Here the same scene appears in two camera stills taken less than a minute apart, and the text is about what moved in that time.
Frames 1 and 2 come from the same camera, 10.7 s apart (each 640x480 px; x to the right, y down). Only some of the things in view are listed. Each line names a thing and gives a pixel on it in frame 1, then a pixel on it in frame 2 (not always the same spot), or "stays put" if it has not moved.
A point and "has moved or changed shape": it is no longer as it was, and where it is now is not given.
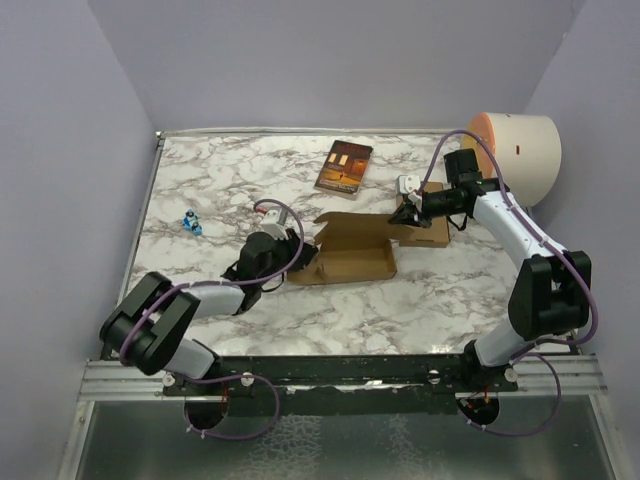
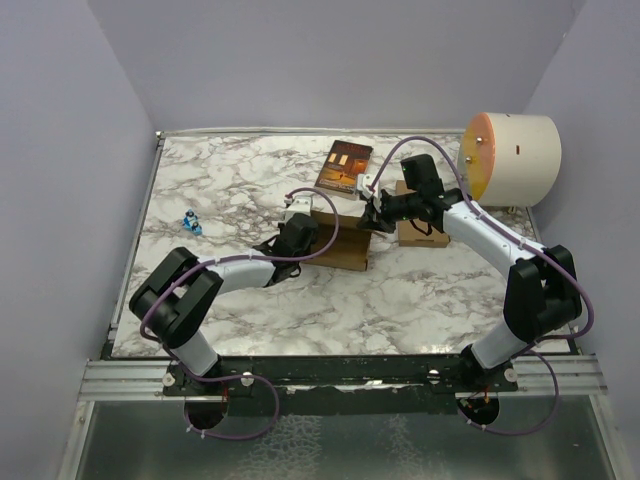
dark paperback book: (343, 170) stays put
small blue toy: (190, 223) stays put
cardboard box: (353, 246) has moved or changed shape
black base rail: (262, 377) stays put
